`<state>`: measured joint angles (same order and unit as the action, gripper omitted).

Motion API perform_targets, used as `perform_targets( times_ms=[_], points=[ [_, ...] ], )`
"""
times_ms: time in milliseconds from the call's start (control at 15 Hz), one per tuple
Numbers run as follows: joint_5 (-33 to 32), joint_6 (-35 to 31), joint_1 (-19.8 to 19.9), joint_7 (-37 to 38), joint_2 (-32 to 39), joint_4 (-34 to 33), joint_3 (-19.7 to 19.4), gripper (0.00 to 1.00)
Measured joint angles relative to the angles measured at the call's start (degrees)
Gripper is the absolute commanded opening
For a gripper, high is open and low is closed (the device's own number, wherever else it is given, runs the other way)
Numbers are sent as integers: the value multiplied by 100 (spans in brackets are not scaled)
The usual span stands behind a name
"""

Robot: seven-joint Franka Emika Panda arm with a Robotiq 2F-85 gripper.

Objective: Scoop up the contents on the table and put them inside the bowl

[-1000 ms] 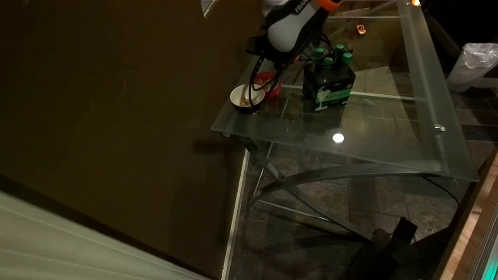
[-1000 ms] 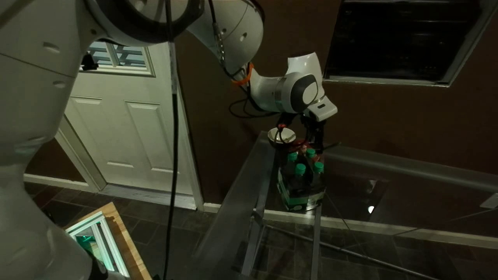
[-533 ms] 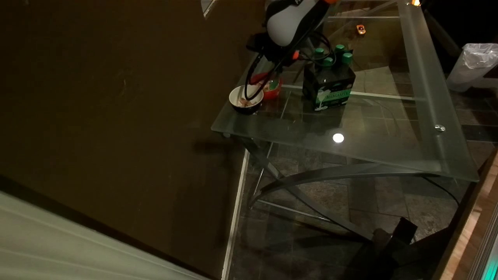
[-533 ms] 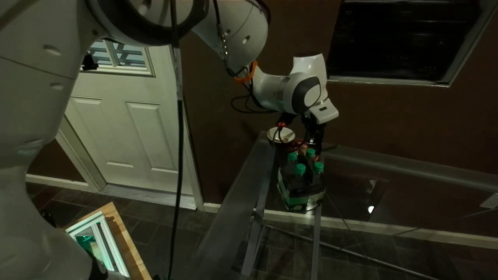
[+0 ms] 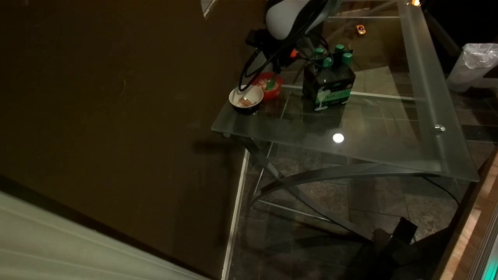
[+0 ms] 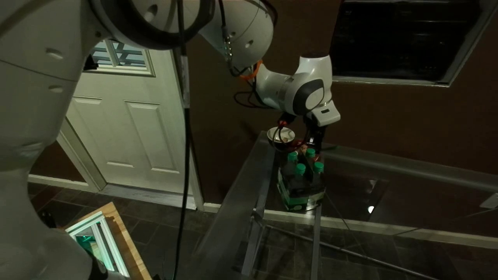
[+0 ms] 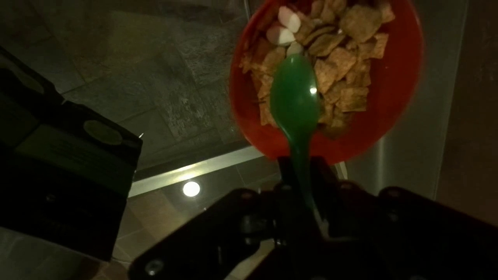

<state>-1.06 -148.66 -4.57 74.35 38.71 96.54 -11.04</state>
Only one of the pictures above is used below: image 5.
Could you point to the small orange object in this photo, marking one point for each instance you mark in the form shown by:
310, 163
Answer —
361, 29

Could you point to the green plastic spoon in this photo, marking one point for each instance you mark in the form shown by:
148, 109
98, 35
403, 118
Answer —
267, 81

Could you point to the cereal heap in white bowl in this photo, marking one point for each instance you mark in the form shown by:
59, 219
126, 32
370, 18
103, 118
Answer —
247, 101

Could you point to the glass table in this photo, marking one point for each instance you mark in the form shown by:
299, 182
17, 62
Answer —
331, 171

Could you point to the black cardboard bottle carrier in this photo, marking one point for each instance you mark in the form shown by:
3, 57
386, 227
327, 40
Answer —
328, 87

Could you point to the green capped bottle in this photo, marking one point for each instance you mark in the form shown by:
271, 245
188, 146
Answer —
319, 51
347, 57
327, 62
339, 48

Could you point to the red plastic bowl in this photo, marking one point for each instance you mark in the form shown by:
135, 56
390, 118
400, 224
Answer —
274, 90

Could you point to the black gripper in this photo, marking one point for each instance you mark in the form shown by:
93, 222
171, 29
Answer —
277, 51

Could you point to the silver table bolt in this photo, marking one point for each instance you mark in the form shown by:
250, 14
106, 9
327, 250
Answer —
439, 127

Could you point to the white ceramic bowl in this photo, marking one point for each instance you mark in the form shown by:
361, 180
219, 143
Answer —
239, 101

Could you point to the white plastic trash bag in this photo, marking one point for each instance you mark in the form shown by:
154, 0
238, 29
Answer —
473, 62

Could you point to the cereal heap in red bowl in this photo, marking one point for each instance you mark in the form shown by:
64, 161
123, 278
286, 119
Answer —
269, 84

